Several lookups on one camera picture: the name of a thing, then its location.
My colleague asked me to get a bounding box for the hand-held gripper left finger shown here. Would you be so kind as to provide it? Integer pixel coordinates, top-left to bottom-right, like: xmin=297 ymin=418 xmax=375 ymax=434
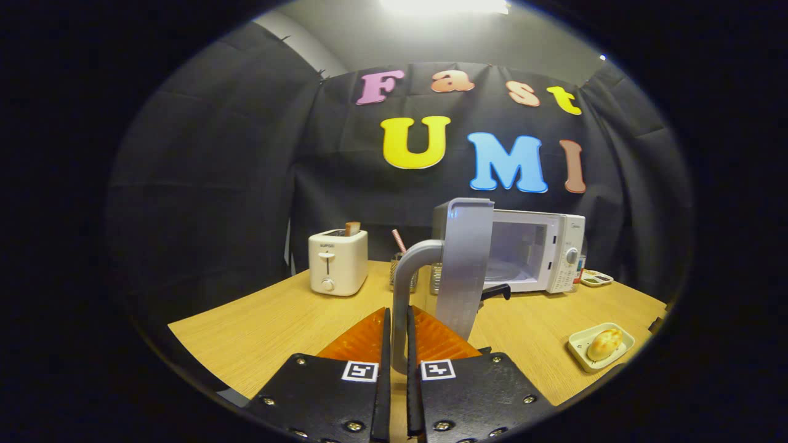
xmin=243 ymin=306 xmax=393 ymax=443

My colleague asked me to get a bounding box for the white toaster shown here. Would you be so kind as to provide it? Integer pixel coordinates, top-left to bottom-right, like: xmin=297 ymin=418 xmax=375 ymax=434
xmin=308 ymin=229 xmax=369 ymax=297

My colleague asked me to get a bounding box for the small white rectangular plate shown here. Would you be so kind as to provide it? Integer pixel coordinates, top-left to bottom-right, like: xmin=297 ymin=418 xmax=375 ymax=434
xmin=567 ymin=322 xmax=635 ymax=374

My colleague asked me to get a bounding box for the white microwave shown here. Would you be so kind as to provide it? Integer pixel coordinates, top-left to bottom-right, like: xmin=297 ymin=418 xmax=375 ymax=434
xmin=391 ymin=197 xmax=587 ymax=375

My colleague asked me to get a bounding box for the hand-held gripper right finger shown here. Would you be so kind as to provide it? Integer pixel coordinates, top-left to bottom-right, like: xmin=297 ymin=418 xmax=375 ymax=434
xmin=406 ymin=305 xmax=558 ymax=443

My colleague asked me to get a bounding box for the golden bread bun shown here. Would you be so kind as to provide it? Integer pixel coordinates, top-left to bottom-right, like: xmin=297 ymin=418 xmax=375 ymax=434
xmin=586 ymin=328 xmax=624 ymax=362

